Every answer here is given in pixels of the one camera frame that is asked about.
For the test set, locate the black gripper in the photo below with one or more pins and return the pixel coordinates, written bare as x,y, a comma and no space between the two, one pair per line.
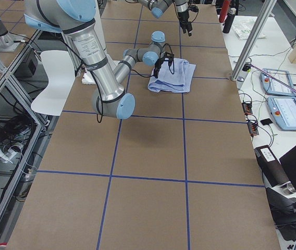
183,17
159,64

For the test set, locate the blue striped button shirt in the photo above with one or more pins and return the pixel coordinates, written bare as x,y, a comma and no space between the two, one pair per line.
177,79

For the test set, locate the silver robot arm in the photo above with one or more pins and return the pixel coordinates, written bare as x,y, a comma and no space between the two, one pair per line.
182,9
76,19

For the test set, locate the black water bottle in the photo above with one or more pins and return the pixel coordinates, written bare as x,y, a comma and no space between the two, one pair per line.
229,20

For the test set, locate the white plastic chair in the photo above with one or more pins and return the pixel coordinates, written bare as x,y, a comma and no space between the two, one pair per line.
61,76

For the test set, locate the orange circuit board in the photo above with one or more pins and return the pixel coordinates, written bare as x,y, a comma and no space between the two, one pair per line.
247,108

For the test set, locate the lower teach pendant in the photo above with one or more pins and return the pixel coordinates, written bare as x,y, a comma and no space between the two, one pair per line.
283,111

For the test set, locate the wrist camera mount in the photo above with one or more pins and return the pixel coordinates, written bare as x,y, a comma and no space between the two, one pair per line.
169,57
193,8

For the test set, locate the aluminium frame post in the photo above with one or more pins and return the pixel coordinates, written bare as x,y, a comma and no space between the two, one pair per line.
255,32

